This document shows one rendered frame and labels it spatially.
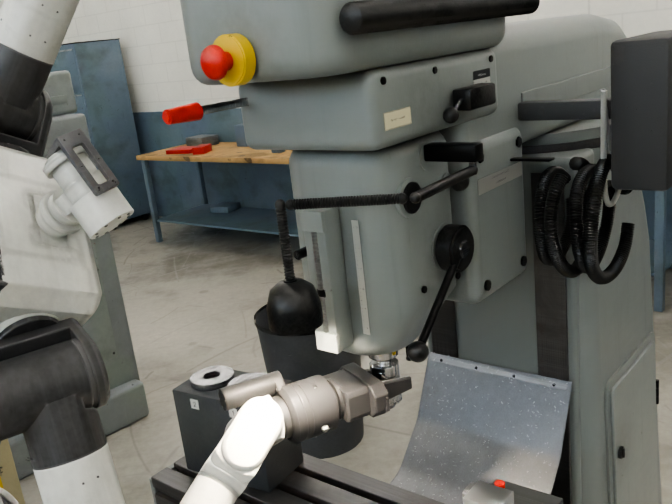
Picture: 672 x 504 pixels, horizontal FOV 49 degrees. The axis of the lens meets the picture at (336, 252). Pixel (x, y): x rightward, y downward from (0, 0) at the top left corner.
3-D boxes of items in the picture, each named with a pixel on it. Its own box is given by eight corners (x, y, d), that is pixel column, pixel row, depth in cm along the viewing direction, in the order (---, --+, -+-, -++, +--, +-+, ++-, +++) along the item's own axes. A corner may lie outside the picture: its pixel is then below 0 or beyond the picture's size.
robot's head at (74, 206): (71, 253, 96) (111, 218, 91) (25, 189, 95) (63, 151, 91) (103, 239, 101) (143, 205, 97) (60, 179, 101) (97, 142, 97)
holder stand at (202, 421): (269, 494, 143) (255, 401, 137) (186, 469, 154) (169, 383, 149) (304, 461, 152) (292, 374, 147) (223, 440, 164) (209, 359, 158)
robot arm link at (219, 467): (293, 411, 105) (244, 495, 98) (277, 425, 113) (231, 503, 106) (255, 386, 105) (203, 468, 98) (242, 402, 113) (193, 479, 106)
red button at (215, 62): (222, 80, 83) (216, 44, 82) (198, 82, 86) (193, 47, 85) (242, 77, 86) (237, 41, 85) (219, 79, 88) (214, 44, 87)
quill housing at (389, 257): (403, 374, 103) (382, 148, 94) (295, 348, 116) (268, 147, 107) (470, 325, 117) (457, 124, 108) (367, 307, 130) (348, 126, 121)
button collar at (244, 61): (248, 85, 85) (240, 32, 83) (213, 88, 89) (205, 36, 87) (260, 83, 87) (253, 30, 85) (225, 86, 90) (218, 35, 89)
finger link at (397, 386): (410, 390, 118) (377, 401, 115) (408, 372, 117) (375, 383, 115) (415, 393, 117) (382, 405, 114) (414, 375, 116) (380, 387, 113)
